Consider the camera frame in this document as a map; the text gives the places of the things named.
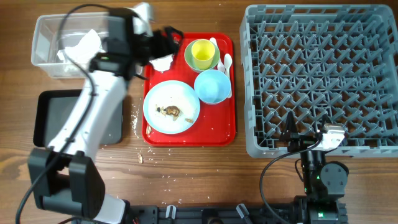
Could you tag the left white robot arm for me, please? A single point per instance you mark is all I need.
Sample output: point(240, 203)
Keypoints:
point(64, 178)

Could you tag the white plastic spoon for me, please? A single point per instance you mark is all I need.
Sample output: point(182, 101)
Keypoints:
point(228, 61)

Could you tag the clear plastic waste bin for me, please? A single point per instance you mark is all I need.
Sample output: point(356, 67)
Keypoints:
point(46, 44)

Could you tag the black rectangular tray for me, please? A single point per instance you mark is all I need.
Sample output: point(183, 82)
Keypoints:
point(53, 110)

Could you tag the grey dishwasher rack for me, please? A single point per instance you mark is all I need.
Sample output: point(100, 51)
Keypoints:
point(338, 61)

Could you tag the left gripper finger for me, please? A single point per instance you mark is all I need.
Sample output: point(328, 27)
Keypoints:
point(158, 45)
point(173, 41)

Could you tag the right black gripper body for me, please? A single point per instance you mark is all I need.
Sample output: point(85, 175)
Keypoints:
point(300, 140)

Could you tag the light blue plate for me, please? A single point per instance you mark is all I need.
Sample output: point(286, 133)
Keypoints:
point(168, 93)

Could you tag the white plastic fork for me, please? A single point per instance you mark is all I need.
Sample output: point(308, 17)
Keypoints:
point(218, 63)

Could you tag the food crumb on table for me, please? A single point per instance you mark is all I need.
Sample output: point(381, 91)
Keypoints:
point(140, 158)

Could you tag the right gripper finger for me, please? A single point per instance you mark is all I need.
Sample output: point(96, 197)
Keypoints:
point(290, 130)
point(325, 120)

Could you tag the large white napkin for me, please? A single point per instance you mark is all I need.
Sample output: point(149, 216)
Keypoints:
point(84, 51)

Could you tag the light blue bowl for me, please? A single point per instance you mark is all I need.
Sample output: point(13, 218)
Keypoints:
point(212, 86)

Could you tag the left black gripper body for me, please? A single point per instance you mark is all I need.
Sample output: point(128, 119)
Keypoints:
point(139, 46)

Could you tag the green bowl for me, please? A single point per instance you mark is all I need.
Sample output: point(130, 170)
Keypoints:
point(189, 59)

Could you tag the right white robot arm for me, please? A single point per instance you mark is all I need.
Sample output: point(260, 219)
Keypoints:
point(324, 181)

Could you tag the small white napkin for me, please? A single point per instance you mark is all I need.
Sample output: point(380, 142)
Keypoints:
point(162, 64)

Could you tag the red serving tray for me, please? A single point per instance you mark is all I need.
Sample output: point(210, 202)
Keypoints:
point(216, 125)

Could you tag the yellow cup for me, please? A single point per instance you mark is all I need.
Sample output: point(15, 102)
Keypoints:
point(203, 52)

